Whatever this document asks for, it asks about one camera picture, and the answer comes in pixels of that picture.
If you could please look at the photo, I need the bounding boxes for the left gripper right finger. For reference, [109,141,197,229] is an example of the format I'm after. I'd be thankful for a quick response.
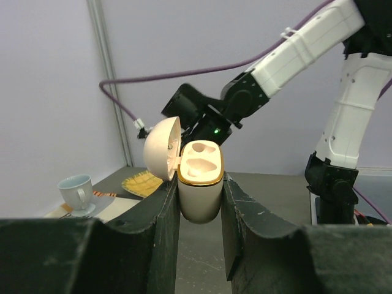
[221,174,391,293]

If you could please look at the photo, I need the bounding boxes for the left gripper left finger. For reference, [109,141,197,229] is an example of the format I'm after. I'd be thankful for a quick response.
[1,180,179,293]

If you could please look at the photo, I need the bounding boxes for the beige earbud charging case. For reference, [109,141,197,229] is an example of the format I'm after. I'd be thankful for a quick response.
[143,116,224,224]

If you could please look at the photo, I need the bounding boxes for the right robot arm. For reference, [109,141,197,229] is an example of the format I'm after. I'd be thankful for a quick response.
[162,1,391,224]

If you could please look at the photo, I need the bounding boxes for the patchwork placemat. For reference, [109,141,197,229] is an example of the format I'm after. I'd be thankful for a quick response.
[44,194,143,223]

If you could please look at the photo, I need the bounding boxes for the yellow woven cloth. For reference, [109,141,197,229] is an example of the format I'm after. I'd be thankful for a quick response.
[121,170,163,198]

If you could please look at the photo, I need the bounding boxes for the light blue cup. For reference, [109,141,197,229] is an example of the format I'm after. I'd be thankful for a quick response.
[57,174,96,217]

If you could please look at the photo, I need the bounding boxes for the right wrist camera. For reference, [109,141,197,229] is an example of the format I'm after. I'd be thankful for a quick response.
[134,118,153,140]

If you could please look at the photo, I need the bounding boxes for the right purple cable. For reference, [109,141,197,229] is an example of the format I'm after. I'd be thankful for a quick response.
[98,0,392,224]

